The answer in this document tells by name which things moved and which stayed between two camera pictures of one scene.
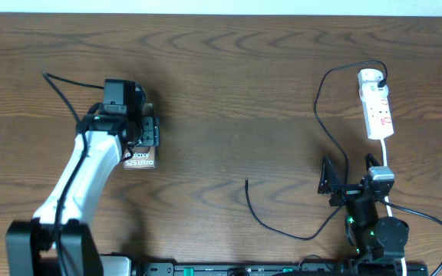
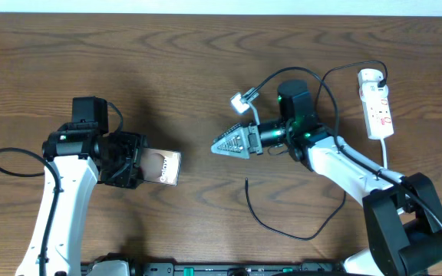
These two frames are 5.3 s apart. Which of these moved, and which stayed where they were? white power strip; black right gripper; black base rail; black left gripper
Moved: black right gripper; black left gripper
Stayed: white power strip; black base rail
